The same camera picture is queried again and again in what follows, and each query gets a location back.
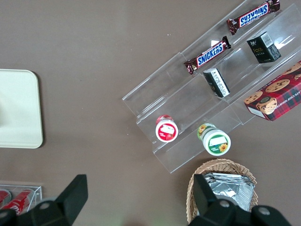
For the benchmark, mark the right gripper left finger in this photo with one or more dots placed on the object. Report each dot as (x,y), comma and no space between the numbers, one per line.
(63,207)

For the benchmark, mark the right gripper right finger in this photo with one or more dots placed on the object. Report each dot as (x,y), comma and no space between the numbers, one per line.
(211,212)

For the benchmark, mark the light wicker basket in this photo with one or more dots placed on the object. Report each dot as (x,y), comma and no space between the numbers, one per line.
(223,164)

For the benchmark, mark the beige plastic tray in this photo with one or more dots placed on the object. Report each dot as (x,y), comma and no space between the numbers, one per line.
(18,110)

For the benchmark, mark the clear acrylic bottle rack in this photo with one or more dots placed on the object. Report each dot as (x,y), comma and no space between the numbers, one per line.
(37,195)

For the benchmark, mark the stack of foil trays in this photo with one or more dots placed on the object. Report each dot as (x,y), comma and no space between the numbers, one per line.
(235,190)

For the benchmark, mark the red soda bottle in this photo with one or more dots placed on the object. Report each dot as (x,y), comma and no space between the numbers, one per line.
(3,196)
(16,200)

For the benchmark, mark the green lid cup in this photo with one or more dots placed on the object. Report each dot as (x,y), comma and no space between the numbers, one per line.
(216,142)

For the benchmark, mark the red lid cup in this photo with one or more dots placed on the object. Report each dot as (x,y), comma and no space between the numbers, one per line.
(167,131)

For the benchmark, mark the clear acrylic stepped display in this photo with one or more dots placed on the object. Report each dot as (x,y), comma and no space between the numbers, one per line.
(188,103)

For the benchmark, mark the small black box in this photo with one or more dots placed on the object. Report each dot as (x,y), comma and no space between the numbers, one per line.
(217,82)
(263,48)

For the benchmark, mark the red tartan cookie box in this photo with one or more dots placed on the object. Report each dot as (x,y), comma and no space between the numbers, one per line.
(277,99)

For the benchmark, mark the Snickers chocolate bar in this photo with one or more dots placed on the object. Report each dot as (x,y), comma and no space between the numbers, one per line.
(254,15)
(209,55)

